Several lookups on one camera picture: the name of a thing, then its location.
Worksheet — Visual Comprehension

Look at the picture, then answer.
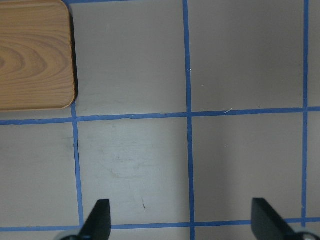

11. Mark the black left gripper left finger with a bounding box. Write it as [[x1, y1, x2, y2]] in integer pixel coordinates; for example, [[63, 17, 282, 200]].
[[76, 199, 111, 240]]

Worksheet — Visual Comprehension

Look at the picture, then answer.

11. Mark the wooden tray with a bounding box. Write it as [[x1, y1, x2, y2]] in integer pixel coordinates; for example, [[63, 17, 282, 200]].
[[0, 0, 77, 112]]

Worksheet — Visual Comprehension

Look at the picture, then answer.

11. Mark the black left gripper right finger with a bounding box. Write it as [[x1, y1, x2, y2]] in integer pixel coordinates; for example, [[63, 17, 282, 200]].
[[251, 198, 296, 240]]

